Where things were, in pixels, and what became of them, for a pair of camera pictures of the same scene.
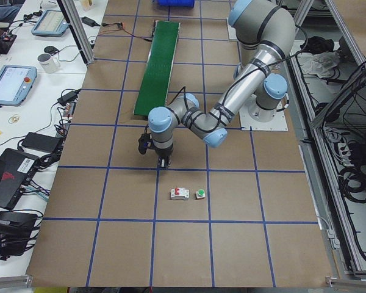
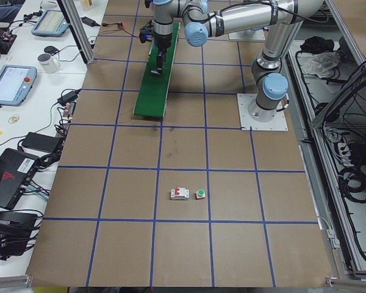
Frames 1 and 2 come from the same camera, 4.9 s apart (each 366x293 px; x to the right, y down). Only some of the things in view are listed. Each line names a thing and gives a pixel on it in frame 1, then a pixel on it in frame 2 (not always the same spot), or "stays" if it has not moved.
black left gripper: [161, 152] -> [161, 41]
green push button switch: [200, 193] stays
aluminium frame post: [74, 19] stays
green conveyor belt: [154, 86] stays
